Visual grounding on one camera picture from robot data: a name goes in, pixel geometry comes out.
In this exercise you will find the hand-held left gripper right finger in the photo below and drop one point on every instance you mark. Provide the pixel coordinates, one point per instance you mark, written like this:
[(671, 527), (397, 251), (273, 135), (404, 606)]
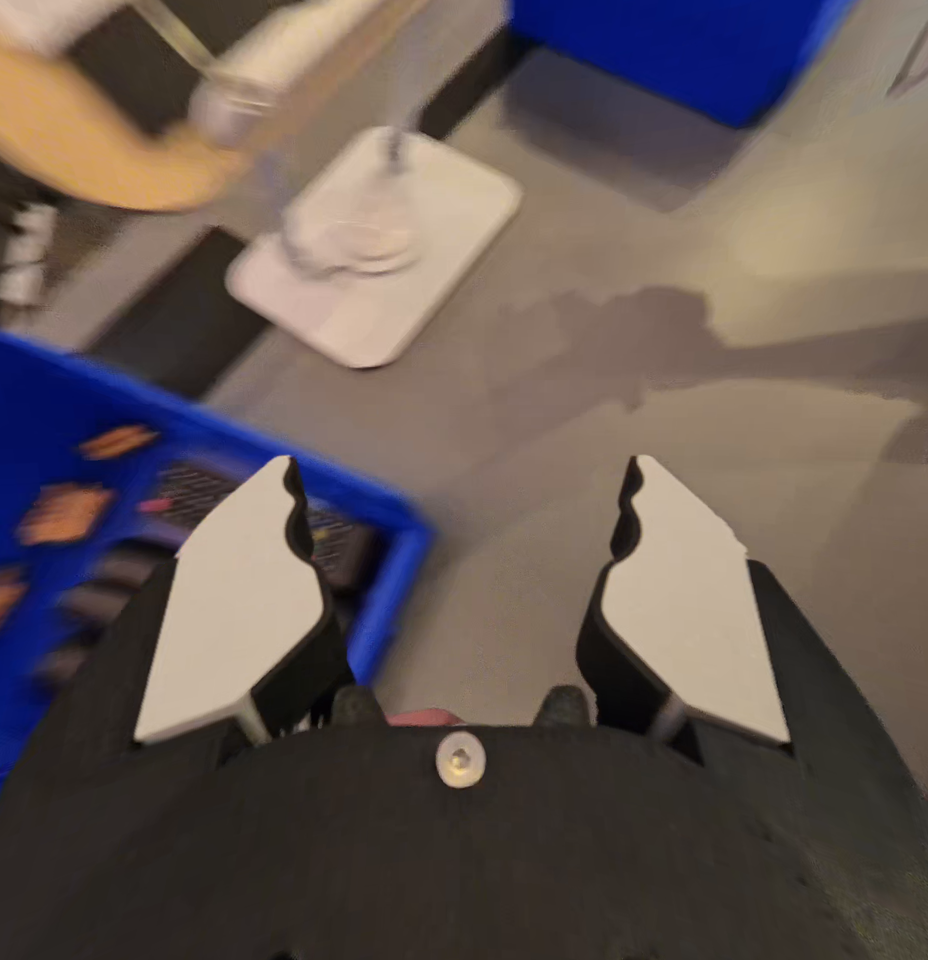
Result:
[(689, 600)]

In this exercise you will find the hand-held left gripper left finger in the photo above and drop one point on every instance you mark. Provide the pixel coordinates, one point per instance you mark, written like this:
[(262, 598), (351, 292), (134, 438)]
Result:
[(231, 600)]

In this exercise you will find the orange battery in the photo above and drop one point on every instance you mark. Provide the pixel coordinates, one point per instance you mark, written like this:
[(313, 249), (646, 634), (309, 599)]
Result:
[(2, 596), (62, 514), (118, 441)]

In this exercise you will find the blue plastic bin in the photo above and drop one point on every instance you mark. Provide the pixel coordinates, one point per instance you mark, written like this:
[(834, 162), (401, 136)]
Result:
[(36, 390), (681, 52)]

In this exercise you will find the white metal document stand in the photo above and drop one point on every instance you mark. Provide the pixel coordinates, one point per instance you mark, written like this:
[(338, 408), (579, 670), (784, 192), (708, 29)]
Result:
[(434, 225)]

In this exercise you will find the wooden board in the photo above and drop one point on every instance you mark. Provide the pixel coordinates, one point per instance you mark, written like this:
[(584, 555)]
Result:
[(73, 150)]

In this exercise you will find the black backing panel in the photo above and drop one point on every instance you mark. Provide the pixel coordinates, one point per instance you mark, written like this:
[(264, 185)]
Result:
[(126, 82)]

